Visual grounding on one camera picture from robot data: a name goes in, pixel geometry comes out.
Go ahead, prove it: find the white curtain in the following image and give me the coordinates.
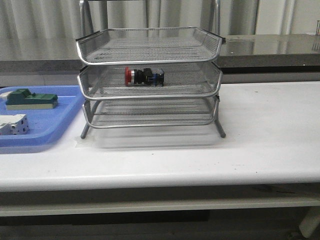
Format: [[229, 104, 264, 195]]
[[0, 0, 320, 61]]

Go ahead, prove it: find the small wire rack background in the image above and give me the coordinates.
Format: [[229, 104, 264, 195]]
[[312, 20, 320, 52]]

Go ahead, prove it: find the white table leg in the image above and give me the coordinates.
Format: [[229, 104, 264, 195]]
[[298, 206, 320, 238]]

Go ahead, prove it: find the blue plastic tray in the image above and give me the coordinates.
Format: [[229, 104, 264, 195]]
[[0, 85, 84, 153]]

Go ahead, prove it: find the mesh tray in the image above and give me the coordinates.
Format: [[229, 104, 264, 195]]
[[77, 62, 223, 100], [82, 97, 219, 129], [76, 27, 223, 66]]

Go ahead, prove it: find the silver wire rack frame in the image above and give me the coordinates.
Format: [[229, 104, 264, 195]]
[[79, 0, 226, 138]]

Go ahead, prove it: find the grey stone counter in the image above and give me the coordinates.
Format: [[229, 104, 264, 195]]
[[0, 34, 320, 87]]

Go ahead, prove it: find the red emergency push button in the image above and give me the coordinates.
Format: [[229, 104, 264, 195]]
[[124, 67, 165, 87]]

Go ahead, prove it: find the green terminal block module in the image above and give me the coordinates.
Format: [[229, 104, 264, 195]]
[[5, 88, 58, 110]]

